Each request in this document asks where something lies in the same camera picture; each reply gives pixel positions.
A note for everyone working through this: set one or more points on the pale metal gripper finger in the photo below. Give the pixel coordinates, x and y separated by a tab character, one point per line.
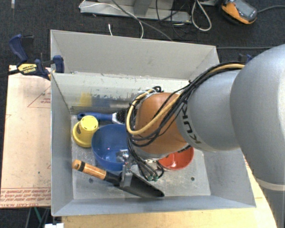
126	178
122	155

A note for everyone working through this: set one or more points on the blue plastic bowl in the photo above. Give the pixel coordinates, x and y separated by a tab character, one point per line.
107	145

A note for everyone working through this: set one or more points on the yellow plastic cup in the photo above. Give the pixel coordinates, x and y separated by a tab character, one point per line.
85	130

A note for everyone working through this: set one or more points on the red-orange plastic bowl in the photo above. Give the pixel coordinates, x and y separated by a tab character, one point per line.
179	160

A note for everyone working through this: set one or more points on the grey metal bin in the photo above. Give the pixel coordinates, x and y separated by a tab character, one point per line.
140	61

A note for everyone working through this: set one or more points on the brown cardboard board red print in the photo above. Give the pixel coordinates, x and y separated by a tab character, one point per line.
27	133

